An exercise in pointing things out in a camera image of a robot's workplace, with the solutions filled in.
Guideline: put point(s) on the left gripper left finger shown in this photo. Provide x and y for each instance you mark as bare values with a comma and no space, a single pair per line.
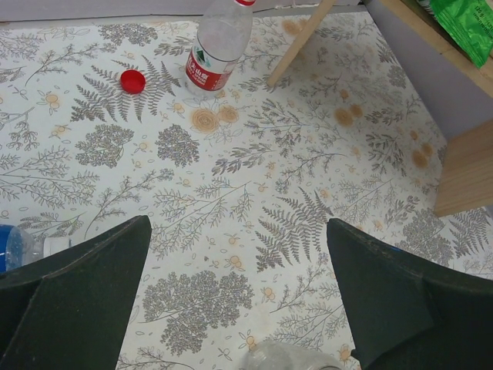
71,310

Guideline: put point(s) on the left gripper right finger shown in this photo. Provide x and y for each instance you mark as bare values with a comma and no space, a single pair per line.
406,312

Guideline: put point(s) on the clear jar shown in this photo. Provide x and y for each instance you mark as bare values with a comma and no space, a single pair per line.
277,355

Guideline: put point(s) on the red bottle cap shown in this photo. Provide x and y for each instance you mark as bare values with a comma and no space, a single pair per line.
132,81

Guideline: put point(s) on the red label water bottle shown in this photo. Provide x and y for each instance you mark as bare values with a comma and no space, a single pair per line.
221,39

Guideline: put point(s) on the blue label water bottle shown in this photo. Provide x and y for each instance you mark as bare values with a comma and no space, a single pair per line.
18,248

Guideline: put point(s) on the wooden shelf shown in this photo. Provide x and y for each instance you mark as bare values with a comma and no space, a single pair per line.
457,94

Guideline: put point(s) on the green chip bag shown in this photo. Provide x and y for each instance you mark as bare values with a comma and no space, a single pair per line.
469,24

